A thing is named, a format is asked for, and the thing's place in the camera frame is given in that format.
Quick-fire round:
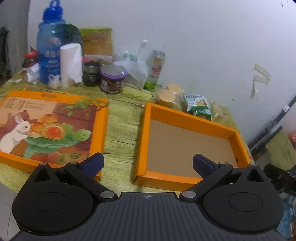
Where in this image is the green white biscuit packet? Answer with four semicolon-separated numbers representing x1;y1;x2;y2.
183;94;210;113
193;108;213;121

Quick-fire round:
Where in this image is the dark green bag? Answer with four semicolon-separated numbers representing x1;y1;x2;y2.
65;23;84;50

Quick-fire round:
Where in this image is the blue water bottle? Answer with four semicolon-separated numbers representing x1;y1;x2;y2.
37;0;70;85

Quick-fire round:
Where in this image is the dark glass jar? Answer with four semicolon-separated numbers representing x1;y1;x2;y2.
82;61;102;87

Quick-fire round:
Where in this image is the red-lid jar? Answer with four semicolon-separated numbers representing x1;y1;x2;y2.
22;51;38;69

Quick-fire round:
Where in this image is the peeling wall tape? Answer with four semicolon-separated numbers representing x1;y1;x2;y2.
251;63;271;99

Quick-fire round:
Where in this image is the small clear plastic cup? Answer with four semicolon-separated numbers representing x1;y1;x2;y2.
47;74;62;90

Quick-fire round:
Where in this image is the black metal bar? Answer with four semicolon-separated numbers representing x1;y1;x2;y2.
251;126;282;158
248;95;296;146

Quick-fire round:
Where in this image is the purple-rimmed brown can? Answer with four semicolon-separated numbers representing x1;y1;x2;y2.
100;64;128;94

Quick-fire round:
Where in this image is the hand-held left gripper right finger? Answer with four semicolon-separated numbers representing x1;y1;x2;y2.
180;153;264;202

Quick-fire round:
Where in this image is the orange printed box lid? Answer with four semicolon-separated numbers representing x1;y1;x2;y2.
0;90;109;182

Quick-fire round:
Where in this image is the round pastry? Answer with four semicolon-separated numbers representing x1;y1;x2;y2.
155;90;182;108
167;83;184;95

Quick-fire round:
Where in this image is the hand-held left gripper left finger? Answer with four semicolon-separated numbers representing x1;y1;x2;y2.
32;152;117;202

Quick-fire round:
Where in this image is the black case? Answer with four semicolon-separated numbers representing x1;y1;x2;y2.
0;27;11;80

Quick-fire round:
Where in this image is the cream cracker packet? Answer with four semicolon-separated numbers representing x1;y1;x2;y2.
211;103;232;122

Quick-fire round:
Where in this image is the wood-pattern desktop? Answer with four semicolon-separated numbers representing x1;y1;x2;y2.
0;67;255;202

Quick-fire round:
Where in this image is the white plastic bag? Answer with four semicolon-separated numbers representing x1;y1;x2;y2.
113;39;149;90

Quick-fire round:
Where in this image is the wood-pattern side table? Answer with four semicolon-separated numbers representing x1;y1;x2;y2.
266;128;296;171

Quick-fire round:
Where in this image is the white paper towel roll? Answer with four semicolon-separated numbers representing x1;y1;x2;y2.
60;43;84;87

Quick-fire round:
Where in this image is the green silver beer can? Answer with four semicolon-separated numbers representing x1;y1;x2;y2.
143;50;166;91

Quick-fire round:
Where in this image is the yellow cardboard box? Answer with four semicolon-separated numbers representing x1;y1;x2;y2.
80;28;115;63

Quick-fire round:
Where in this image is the orange box tray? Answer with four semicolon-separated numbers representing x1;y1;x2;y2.
133;101;251;193

